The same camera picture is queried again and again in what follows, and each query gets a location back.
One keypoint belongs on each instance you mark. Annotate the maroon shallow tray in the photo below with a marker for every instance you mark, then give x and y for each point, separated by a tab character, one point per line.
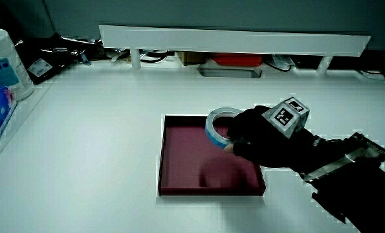
185	155

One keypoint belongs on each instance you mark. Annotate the red plastic box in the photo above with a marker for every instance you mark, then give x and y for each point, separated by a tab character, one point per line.
237	59

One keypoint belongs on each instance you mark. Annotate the white desk shelf riser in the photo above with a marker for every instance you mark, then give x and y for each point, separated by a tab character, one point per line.
231	42

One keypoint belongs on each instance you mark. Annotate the blue tape roll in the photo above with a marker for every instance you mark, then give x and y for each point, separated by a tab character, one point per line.
211	132

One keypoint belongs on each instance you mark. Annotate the brown cardboard box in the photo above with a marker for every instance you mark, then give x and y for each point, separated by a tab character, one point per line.
190	58

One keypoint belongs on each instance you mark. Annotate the black bag with white label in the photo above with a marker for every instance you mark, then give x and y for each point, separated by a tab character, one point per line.
46	64

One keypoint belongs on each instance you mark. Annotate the person's right hand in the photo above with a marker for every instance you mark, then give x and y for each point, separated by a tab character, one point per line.
260	142

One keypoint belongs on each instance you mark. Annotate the person's right forearm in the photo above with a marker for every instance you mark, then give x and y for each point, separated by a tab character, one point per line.
357	187

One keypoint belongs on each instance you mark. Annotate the white wipes canister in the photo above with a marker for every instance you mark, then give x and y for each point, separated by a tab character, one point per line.
4	61

